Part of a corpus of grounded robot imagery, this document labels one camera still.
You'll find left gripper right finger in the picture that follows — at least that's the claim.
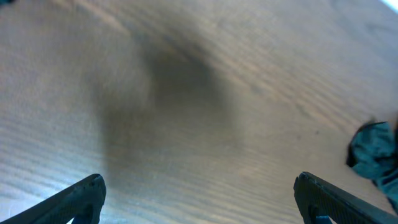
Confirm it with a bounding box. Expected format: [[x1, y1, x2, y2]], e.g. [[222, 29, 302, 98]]
[[294, 172, 397, 224]]

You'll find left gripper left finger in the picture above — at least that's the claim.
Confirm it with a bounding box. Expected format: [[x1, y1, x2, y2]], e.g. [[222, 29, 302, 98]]
[[1, 174, 106, 224]]

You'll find black printed cycling jersey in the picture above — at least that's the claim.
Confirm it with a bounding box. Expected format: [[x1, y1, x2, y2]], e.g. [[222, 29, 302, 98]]
[[346, 120, 397, 212]]

